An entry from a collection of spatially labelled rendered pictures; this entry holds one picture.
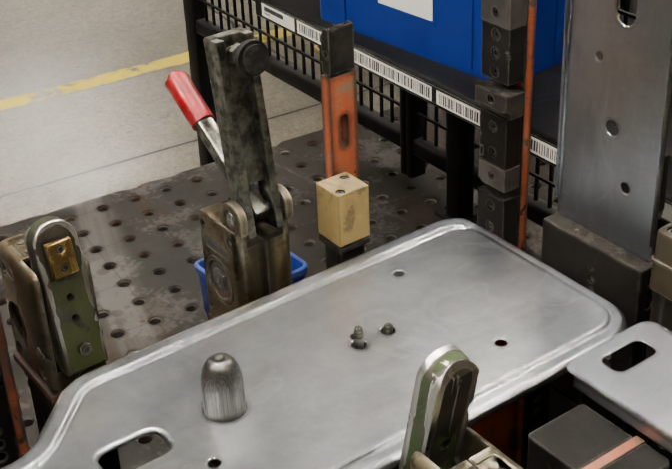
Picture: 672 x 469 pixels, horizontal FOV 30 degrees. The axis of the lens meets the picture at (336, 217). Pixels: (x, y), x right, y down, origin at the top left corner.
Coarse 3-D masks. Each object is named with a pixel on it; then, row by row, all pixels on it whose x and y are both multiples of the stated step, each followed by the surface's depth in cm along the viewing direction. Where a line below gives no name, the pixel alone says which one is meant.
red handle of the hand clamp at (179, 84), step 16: (176, 80) 110; (176, 96) 110; (192, 96) 110; (192, 112) 109; (208, 112) 109; (192, 128) 110; (208, 128) 109; (208, 144) 109; (224, 176) 108; (256, 192) 107; (256, 208) 106
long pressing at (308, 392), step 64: (384, 256) 111; (448, 256) 111; (512, 256) 110; (256, 320) 104; (320, 320) 103; (384, 320) 103; (448, 320) 103; (512, 320) 102; (576, 320) 102; (128, 384) 97; (192, 384) 97; (256, 384) 96; (320, 384) 96; (384, 384) 96; (512, 384) 96; (64, 448) 91; (192, 448) 90; (256, 448) 90; (320, 448) 90; (384, 448) 90
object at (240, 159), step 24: (216, 48) 99; (240, 48) 98; (264, 48) 99; (216, 72) 101; (240, 72) 99; (216, 96) 102; (240, 96) 103; (240, 120) 103; (264, 120) 104; (240, 144) 103; (264, 144) 104; (240, 168) 103; (264, 168) 106; (240, 192) 104; (264, 192) 107
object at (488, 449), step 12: (468, 432) 84; (468, 444) 85; (480, 444) 83; (420, 456) 82; (468, 456) 85; (480, 456) 82; (492, 456) 82; (504, 456) 82; (420, 468) 82; (432, 468) 81; (456, 468) 81; (468, 468) 81; (480, 468) 81; (492, 468) 81; (504, 468) 81; (516, 468) 81
